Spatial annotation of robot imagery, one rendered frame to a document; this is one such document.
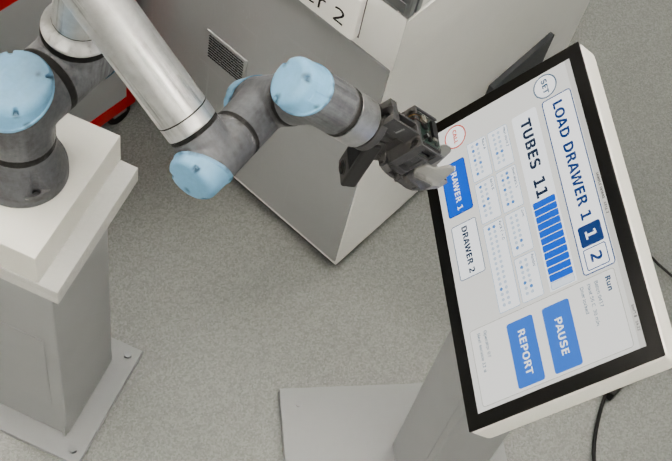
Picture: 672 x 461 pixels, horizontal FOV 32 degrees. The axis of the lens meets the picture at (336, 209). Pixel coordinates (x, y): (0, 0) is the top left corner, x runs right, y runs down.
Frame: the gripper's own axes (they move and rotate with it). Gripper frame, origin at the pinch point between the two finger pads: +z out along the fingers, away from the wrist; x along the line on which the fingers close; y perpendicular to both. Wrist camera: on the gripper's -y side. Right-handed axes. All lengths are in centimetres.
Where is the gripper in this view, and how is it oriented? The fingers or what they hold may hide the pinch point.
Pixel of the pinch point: (436, 180)
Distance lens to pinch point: 180.5
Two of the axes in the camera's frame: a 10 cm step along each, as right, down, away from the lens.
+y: 7.4, -4.2, -5.2
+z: 6.6, 3.4, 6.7
